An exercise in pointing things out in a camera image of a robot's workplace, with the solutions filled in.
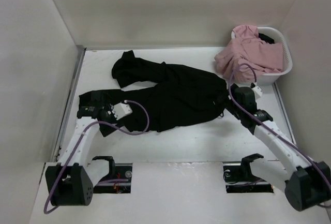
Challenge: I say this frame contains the black trousers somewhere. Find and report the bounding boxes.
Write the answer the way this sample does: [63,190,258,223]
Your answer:
[79,51,229,132]

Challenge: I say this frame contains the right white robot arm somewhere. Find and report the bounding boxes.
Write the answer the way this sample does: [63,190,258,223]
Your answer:
[227,83,330,212]

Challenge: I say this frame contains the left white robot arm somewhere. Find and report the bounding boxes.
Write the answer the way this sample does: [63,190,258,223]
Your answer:
[45,91,122,208]

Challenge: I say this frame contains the white laundry basket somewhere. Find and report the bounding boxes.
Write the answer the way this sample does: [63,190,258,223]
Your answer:
[225,25,293,85]

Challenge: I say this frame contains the pink garment in basket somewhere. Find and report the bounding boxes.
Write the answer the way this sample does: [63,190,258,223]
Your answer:
[214,25,283,83]

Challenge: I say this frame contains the black garment in basket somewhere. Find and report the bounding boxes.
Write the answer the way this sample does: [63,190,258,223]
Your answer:
[259,33,275,44]

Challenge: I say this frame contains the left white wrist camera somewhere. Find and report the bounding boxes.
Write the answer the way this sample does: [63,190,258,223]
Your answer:
[111,102,132,120]

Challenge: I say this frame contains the aluminium table edge rail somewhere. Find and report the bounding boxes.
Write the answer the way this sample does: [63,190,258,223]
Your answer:
[51,45,86,162]

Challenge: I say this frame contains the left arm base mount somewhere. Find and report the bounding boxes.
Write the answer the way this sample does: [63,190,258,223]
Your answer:
[93,163,133,194]

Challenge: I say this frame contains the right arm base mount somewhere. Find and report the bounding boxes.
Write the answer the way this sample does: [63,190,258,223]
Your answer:
[223,163,274,193]

